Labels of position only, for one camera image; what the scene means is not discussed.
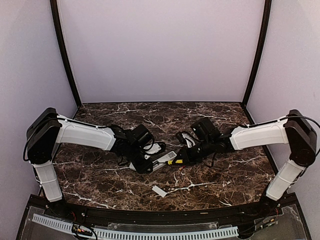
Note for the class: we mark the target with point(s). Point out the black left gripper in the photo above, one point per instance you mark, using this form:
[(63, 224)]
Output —
[(143, 169)]

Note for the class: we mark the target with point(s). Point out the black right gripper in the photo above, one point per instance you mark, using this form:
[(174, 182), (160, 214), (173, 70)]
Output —
[(187, 160)]

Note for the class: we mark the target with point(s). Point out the white remote control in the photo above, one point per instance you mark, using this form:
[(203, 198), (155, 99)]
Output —
[(131, 167)]

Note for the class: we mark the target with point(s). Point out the white air conditioner remote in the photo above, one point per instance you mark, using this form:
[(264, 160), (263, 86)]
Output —
[(161, 162)]

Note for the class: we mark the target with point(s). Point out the yellow handled screwdriver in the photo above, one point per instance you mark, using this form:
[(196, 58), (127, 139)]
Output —
[(174, 162)]

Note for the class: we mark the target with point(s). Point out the long white battery cover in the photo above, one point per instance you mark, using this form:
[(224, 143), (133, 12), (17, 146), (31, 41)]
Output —
[(159, 191)]

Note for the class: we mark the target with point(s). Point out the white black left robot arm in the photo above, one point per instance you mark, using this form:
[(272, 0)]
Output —
[(51, 129)]

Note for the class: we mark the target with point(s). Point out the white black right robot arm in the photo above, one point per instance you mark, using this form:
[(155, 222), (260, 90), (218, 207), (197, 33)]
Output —
[(293, 129)]

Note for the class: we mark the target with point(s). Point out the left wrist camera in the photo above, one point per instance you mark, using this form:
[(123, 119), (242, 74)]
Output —
[(154, 149)]

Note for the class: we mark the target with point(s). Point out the white slotted cable duct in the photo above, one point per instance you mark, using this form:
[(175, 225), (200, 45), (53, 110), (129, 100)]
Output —
[(117, 231)]

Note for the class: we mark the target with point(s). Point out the black front rail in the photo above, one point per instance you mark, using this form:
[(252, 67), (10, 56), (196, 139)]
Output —
[(103, 216)]

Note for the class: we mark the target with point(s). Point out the black right frame post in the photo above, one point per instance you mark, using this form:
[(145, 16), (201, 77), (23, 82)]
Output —
[(258, 52)]

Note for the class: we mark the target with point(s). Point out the black frame post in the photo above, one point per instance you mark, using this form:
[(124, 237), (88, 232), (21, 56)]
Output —
[(258, 52), (63, 51)]

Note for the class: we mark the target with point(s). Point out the black left frame post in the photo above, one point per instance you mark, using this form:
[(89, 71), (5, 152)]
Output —
[(63, 51)]

